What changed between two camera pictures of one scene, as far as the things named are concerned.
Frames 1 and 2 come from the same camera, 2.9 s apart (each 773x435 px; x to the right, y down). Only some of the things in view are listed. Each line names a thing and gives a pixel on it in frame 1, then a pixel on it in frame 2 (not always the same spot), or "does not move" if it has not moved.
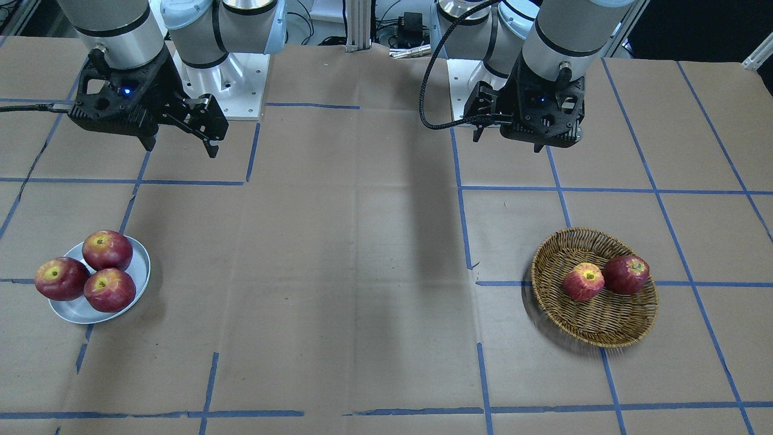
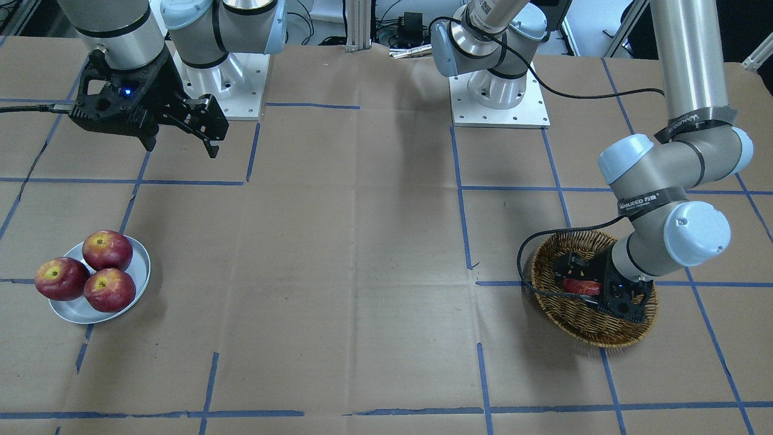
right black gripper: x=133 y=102 does not move
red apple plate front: x=109 y=290 does not move
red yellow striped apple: x=584 y=282 does not move
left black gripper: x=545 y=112 to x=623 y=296
